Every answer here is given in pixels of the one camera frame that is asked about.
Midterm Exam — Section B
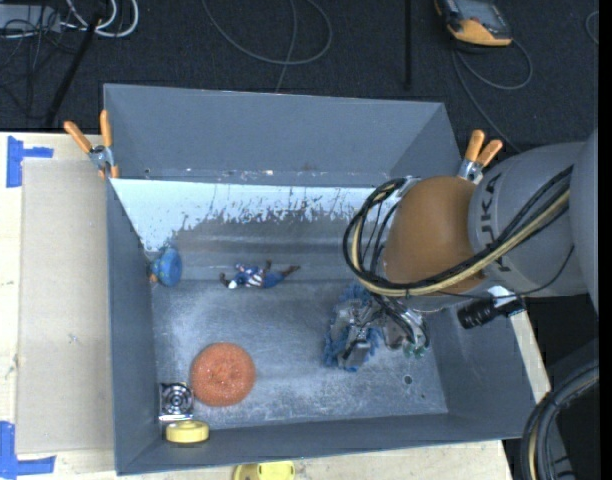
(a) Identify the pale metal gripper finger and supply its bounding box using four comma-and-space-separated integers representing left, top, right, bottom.
334, 303, 370, 337
341, 335, 373, 371

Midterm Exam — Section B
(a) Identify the blue fluffy cloth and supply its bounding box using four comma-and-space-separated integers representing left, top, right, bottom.
322, 282, 388, 370

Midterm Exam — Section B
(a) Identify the grey metal bin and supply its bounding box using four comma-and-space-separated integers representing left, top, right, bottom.
102, 83, 538, 476

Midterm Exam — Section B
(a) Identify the blue toy figure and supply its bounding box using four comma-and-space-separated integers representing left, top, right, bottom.
219, 259, 302, 291

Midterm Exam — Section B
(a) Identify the orange round scouring pad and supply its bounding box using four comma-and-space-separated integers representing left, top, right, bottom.
188, 342, 258, 408

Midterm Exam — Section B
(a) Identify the blue round toy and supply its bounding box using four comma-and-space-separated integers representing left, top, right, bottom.
149, 246, 184, 288

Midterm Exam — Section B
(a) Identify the silver square metal part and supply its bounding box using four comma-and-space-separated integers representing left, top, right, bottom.
158, 381, 195, 423

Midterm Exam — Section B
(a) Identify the yellow round disc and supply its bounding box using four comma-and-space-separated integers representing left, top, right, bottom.
165, 419, 211, 445

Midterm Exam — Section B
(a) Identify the pale cardboard board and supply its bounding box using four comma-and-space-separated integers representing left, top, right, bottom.
14, 157, 118, 455

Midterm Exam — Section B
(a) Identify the black cylinder on white bracket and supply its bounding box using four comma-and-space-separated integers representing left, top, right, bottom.
457, 285, 528, 330

